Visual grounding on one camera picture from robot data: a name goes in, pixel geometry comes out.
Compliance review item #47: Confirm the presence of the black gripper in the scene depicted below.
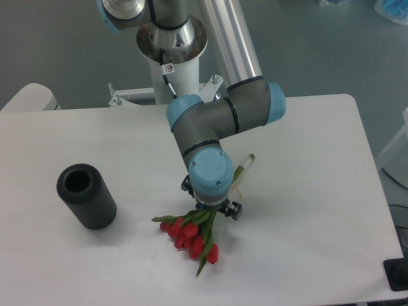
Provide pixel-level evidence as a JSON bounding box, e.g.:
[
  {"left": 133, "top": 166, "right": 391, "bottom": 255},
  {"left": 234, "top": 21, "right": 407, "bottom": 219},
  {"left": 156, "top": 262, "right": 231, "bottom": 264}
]
[{"left": 181, "top": 175, "right": 243, "bottom": 221}]

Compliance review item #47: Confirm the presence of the red tulip bouquet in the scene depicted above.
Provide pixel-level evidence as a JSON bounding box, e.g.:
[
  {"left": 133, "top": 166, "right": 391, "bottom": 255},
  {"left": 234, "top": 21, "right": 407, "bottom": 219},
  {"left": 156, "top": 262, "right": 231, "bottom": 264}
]
[{"left": 151, "top": 153, "right": 256, "bottom": 278}]

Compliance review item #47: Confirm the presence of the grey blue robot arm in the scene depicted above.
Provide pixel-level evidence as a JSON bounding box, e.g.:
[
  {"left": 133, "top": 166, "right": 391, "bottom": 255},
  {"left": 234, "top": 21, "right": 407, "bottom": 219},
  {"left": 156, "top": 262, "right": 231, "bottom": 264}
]
[{"left": 97, "top": 1, "right": 286, "bottom": 219}]

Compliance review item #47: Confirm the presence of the black ribbed cylindrical vase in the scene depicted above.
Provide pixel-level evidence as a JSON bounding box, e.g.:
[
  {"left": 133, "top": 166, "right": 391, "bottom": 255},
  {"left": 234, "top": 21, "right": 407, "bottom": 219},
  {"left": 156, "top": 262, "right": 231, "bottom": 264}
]
[{"left": 56, "top": 163, "right": 117, "bottom": 230}]

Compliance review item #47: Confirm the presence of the black device at table edge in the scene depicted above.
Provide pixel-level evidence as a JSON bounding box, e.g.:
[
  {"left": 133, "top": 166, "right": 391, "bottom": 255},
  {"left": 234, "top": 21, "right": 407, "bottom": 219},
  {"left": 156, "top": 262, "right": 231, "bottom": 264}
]
[{"left": 383, "top": 258, "right": 407, "bottom": 292}]

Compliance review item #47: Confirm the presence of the white chair back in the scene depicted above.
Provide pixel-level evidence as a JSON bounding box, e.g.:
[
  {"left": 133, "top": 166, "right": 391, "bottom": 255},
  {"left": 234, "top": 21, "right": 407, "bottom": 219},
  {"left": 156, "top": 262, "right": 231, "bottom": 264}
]
[{"left": 1, "top": 83, "right": 61, "bottom": 113}]

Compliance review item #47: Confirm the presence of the blue plastic bag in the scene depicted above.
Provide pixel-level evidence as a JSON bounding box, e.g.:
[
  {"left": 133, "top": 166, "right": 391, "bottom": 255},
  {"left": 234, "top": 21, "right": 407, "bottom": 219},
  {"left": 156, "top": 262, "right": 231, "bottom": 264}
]
[{"left": 374, "top": 0, "right": 407, "bottom": 26}]

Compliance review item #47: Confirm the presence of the white metal base frame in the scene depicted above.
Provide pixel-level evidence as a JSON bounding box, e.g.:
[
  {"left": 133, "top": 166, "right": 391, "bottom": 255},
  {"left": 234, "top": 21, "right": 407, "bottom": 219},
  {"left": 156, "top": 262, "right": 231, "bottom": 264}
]
[{"left": 108, "top": 75, "right": 224, "bottom": 108}]

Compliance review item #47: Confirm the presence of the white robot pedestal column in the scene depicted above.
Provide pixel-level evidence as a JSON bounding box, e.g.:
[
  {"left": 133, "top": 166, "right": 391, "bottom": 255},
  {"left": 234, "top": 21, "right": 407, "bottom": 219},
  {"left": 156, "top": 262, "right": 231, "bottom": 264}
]
[{"left": 136, "top": 15, "right": 208, "bottom": 105}]

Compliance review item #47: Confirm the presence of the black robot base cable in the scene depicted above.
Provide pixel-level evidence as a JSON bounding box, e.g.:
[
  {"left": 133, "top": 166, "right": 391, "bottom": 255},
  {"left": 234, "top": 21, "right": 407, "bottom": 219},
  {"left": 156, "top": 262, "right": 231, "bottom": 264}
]
[{"left": 158, "top": 47, "right": 183, "bottom": 105}]

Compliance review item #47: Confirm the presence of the black floor cable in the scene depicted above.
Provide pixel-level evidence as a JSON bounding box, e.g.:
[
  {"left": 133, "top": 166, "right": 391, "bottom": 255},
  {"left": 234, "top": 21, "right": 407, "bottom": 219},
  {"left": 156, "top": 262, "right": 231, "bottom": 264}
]
[{"left": 381, "top": 167, "right": 408, "bottom": 189}]

